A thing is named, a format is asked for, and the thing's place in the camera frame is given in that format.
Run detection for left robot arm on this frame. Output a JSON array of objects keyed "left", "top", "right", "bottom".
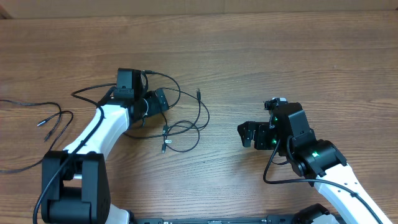
[{"left": 33, "top": 68, "right": 169, "bottom": 224}]

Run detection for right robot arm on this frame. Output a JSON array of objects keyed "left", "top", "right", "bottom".
[{"left": 237, "top": 98, "right": 390, "bottom": 223}]

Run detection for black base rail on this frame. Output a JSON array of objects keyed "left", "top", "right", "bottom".
[{"left": 127, "top": 203, "right": 343, "bottom": 224}]

